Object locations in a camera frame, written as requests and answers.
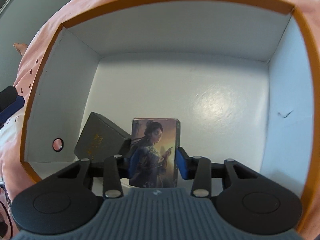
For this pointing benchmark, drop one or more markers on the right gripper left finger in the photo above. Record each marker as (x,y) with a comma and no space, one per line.
(116,168)

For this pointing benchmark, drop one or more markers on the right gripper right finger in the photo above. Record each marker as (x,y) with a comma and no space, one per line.
(197,169)

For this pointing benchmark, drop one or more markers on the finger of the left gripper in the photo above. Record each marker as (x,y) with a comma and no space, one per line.
(11,102)

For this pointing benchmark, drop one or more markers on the black small box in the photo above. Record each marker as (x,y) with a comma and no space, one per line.
(101,138)

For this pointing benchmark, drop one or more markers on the illustrated card box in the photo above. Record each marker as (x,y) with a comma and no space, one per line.
(153,145)

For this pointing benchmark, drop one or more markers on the person's bare foot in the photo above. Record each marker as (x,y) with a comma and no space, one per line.
(21,48)

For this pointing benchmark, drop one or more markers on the orange cardboard box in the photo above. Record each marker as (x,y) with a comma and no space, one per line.
(242,76)

